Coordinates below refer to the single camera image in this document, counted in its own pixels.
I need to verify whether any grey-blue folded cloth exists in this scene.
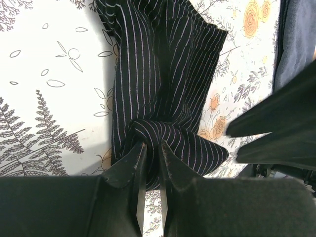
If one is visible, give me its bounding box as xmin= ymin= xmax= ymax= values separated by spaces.
xmin=273 ymin=0 xmax=316 ymax=91

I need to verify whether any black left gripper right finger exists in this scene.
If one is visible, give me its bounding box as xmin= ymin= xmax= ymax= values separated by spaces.
xmin=159 ymin=141 xmax=316 ymax=237

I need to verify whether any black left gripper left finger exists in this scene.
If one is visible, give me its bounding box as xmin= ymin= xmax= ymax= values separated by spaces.
xmin=0 ymin=143 xmax=147 ymax=237

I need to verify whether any floral patterned table mat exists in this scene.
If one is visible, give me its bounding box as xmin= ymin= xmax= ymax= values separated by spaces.
xmin=0 ymin=0 xmax=280 ymax=177

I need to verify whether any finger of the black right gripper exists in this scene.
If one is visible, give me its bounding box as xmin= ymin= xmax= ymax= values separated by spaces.
xmin=236 ymin=131 xmax=316 ymax=170
xmin=226 ymin=61 xmax=316 ymax=137

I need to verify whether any black pinstriped underwear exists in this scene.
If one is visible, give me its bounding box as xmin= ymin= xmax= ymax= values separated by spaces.
xmin=96 ymin=0 xmax=228 ymax=191

